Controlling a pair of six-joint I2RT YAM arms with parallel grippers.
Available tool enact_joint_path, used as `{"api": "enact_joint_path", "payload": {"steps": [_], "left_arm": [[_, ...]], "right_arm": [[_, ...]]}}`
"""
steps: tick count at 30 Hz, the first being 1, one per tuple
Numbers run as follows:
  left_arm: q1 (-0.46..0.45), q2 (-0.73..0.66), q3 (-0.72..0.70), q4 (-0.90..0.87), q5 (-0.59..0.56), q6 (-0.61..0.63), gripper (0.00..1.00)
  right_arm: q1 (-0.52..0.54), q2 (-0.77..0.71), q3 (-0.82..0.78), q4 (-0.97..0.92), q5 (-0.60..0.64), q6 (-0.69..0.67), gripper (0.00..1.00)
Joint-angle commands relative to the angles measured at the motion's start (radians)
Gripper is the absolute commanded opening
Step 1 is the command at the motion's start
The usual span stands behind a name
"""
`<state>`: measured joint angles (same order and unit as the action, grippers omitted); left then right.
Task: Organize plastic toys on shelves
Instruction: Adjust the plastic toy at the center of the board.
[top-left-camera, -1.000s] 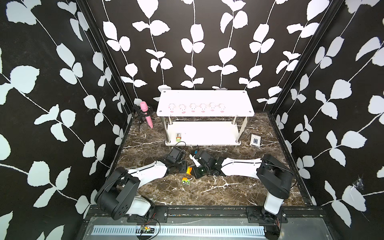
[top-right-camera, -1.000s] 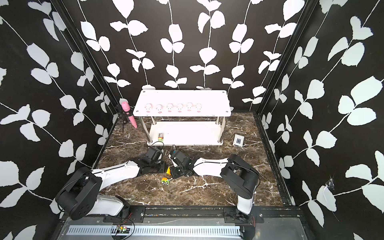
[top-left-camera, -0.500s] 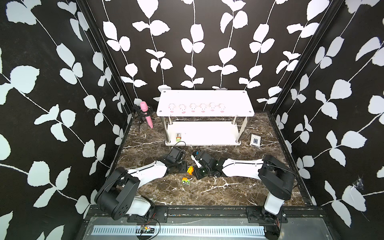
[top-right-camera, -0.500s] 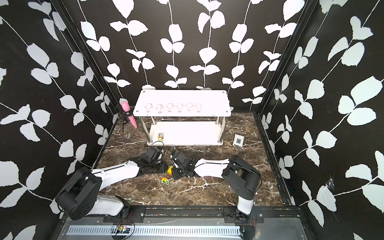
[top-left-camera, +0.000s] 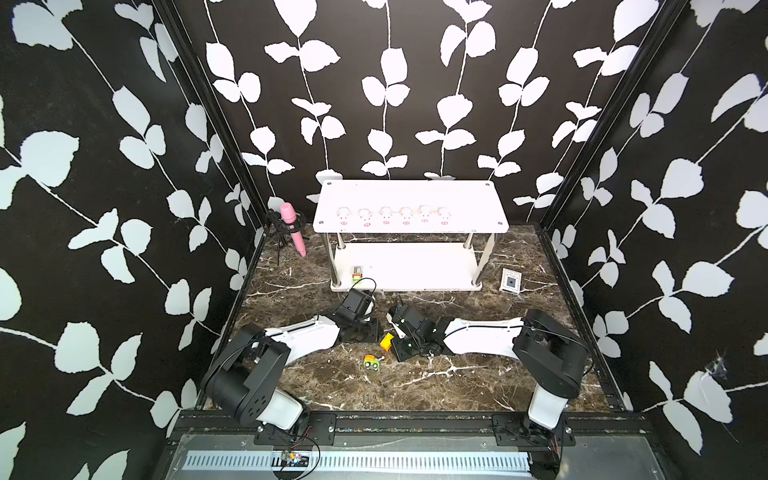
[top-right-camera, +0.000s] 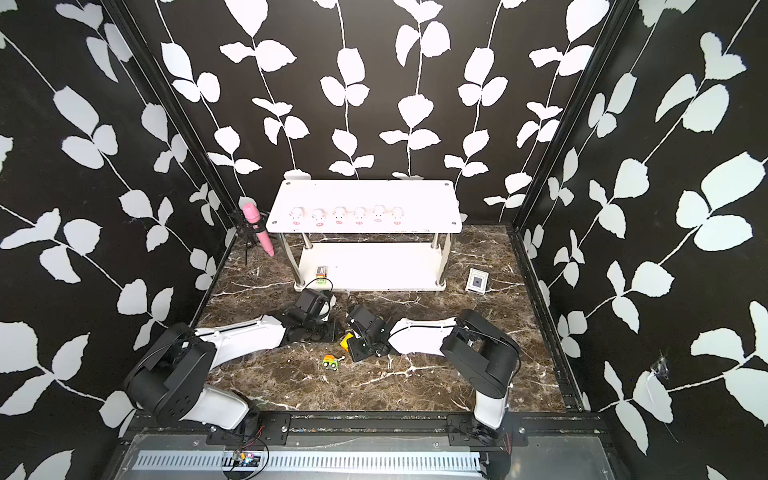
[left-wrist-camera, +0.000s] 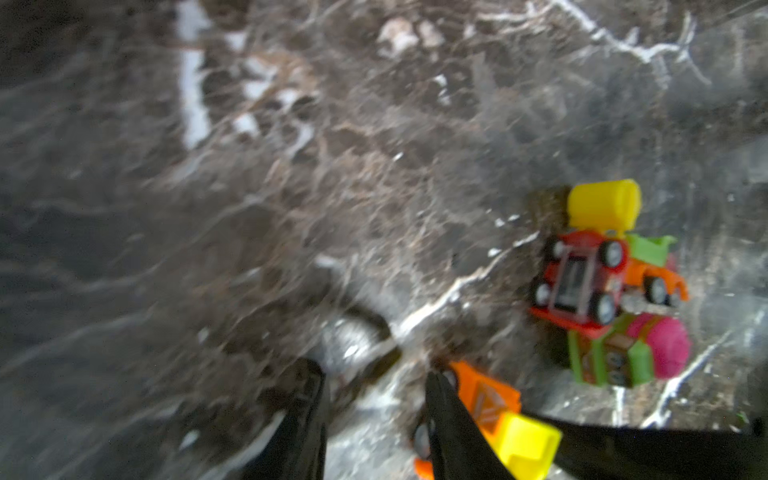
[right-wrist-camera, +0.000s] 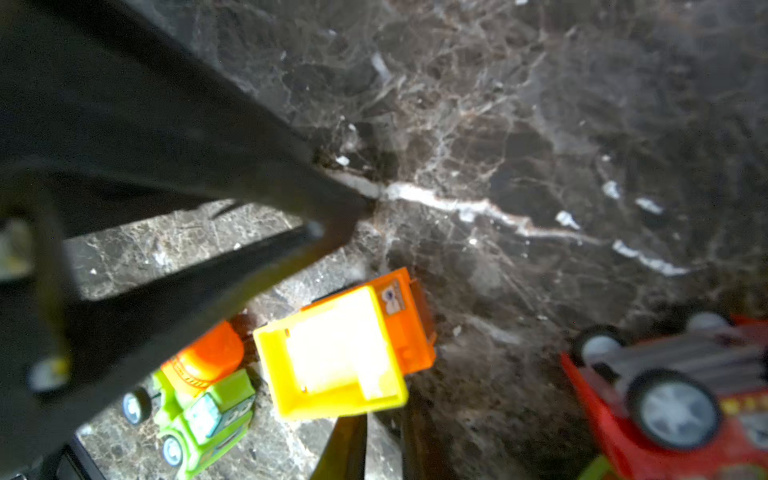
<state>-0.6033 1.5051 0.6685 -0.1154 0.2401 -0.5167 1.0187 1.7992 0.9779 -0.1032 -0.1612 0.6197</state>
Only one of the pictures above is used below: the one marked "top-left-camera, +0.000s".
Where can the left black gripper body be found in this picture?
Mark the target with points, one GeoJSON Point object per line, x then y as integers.
{"type": "Point", "coordinates": [365, 330]}

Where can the pink microphone on stand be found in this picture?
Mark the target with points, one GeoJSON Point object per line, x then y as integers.
{"type": "Point", "coordinates": [288, 223]}

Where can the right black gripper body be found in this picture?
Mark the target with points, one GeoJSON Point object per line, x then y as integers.
{"type": "Point", "coordinates": [405, 349]}

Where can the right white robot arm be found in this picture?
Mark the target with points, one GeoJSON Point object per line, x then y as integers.
{"type": "Point", "coordinates": [554, 356]}

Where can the white perforated vent strip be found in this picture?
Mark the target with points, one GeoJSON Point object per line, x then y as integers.
{"type": "Point", "coordinates": [492, 463]}

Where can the white square tag card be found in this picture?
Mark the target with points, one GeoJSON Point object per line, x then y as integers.
{"type": "Point", "coordinates": [511, 281]}

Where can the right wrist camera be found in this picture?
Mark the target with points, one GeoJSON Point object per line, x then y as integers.
{"type": "Point", "coordinates": [407, 321]}

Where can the white two-tier shelf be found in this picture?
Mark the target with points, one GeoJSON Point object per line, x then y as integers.
{"type": "Point", "coordinates": [409, 235]}

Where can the yellow orange dump truck toy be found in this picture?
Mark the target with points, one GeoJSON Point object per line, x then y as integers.
{"type": "Point", "coordinates": [386, 342]}

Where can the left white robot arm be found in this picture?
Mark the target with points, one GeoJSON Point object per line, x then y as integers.
{"type": "Point", "coordinates": [243, 380]}

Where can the small green circuit board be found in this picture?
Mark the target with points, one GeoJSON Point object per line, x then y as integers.
{"type": "Point", "coordinates": [294, 460]}

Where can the green cement mixer truck toy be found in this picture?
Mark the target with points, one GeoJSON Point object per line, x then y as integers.
{"type": "Point", "coordinates": [371, 362]}

